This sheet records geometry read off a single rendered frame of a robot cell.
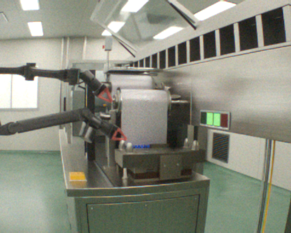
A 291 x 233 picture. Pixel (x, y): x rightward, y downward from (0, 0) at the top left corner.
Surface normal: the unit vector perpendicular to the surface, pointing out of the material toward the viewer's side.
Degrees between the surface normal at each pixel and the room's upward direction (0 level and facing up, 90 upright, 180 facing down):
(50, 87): 90
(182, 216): 90
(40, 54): 90
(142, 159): 90
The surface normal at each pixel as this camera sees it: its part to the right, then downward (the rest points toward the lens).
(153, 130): 0.30, 0.06
